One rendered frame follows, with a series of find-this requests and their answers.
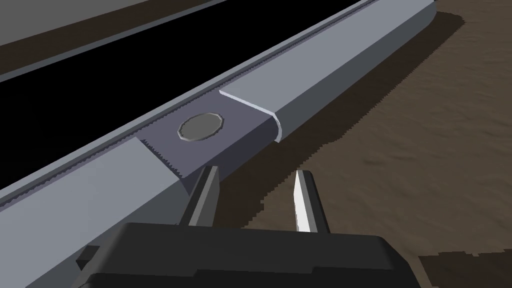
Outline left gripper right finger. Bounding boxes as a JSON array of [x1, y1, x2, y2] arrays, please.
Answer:
[[292, 169, 331, 235]]

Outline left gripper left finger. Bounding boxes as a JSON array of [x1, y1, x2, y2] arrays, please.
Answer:
[[178, 165, 221, 227]]

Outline black appliance door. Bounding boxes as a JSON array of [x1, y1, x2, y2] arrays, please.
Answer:
[[0, 0, 381, 202]]

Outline long grey bar handle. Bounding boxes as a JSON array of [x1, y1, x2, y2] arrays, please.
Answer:
[[0, 0, 438, 288]]

